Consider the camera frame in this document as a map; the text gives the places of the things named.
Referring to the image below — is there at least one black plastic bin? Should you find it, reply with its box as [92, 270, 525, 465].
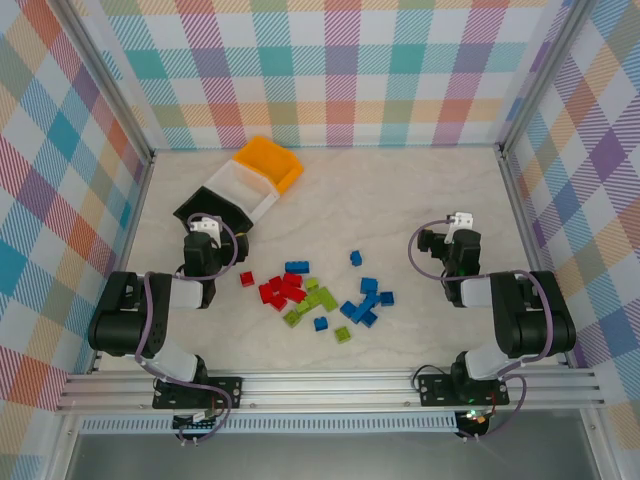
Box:
[173, 184, 253, 236]

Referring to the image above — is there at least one white plastic bin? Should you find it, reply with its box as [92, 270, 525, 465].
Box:
[203, 159, 280, 224]

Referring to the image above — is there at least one orange plastic bin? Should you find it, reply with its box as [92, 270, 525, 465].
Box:
[232, 135, 305, 196]

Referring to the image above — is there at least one black controller board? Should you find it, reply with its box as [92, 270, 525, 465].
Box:
[173, 410, 221, 434]
[458, 409, 494, 437]

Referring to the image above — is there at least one grey metal panel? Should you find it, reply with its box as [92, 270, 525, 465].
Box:
[64, 433, 601, 480]

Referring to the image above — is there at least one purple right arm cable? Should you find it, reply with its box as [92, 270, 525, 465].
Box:
[408, 217, 555, 441]

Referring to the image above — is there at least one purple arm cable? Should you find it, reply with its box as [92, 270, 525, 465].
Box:
[408, 217, 555, 441]
[134, 212, 239, 446]

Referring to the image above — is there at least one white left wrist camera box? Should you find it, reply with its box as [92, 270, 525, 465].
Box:
[190, 214, 222, 246]

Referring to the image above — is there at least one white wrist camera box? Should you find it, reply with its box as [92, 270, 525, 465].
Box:
[190, 214, 222, 246]
[445, 212, 475, 234]

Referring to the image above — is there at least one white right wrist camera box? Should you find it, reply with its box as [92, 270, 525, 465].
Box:
[445, 212, 475, 234]

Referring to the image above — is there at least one aluminium side rail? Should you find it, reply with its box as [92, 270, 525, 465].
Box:
[87, 152, 156, 376]
[498, 143, 574, 369]

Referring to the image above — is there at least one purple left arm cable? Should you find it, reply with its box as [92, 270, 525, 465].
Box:
[134, 212, 239, 446]

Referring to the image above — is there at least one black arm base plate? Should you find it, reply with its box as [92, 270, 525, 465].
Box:
[152, 375, 244, 410]
[417, 372, 511, 407]

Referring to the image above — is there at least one aluminium mounting rail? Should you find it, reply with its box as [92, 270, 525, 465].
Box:
[54, 367, 601, 414]

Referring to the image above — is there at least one grey slotted cable duct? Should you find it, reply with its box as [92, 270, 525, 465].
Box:
[79, 417, 459, 435]

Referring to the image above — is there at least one aluminium frame post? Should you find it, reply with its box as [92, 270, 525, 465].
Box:
[498, 0, 600, 154]
[58, 0, 155, 164]

